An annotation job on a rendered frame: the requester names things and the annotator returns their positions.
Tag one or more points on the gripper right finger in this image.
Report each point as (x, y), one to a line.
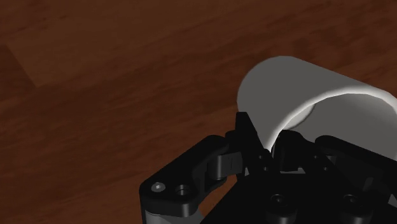
(341, 155)

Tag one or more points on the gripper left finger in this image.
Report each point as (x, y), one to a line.
(198, 173)

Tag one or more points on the white cup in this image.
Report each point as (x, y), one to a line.
(310, 93)

